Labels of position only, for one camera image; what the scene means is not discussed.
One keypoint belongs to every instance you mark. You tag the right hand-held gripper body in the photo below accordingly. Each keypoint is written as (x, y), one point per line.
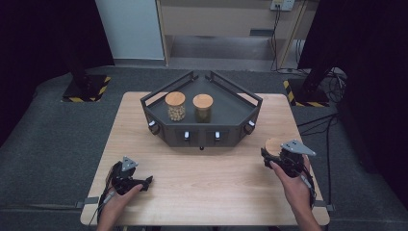
(293, 160)

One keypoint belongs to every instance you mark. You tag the dark grey corner shelf rack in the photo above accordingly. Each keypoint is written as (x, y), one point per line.
(231, 106)

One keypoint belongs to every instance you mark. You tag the white panel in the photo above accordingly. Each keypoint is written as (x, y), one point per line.
(131, 29)

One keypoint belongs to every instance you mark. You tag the dark curtain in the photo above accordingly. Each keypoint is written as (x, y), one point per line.
(38, 48)
(372, 64)

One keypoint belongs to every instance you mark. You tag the black stand with striped base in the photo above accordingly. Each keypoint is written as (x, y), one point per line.
(309, 93)
(85, 88)

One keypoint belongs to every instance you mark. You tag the glass jar of yellow beans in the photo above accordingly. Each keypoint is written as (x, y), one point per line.
(175, 109)

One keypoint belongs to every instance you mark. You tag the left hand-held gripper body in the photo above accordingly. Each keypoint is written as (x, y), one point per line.
(123, 179)

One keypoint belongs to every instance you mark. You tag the white power outlet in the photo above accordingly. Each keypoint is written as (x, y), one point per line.
(282, 4)

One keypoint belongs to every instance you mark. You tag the grey table clamp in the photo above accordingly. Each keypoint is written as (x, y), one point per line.
(87, 201)
(324, 205)

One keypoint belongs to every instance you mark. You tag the glass jar of brown grains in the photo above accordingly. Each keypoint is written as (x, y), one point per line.
(273, 146)

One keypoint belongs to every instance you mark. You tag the person's left hand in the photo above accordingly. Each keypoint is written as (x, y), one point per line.
(112, 205)

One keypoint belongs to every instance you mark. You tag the person's right hand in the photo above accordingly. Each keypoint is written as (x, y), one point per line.
(296, 191)

